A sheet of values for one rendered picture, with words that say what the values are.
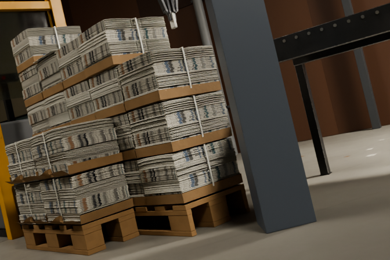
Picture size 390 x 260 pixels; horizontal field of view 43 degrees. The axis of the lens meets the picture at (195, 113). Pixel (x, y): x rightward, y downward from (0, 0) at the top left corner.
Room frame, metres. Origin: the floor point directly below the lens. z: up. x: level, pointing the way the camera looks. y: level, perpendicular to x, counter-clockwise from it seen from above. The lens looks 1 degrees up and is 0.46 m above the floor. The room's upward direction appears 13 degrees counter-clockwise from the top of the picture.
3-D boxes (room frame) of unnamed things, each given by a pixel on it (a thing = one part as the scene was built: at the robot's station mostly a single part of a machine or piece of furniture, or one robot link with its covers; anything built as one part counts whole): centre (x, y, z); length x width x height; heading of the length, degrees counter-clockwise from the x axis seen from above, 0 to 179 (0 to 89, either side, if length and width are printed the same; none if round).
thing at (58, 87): (3.00, 0.65, 0.86); 0.38 x 0.29 x 0.04; 130
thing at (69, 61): (2.78, 0.46, 0.95); 0.38 x 0.29 x 0.23; 131
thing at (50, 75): (3.00, 0.65, 0.95); 0.38 x 0.29 x 0.23; 130
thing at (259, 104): (1.98, -0.26, 0.50); 0.20 x 0.20 x 1.00; 3
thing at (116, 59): (2.48, 0.36, 0.86); 0.29 x 0.16 x 0.04; 41
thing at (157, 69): (2.68, 0.37, 0.42); 1.17 x 0.39 x 0.83; 41
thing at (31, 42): (3.23, 0.84, 0.65); 0.39 x 0.30 x 1.29; 131
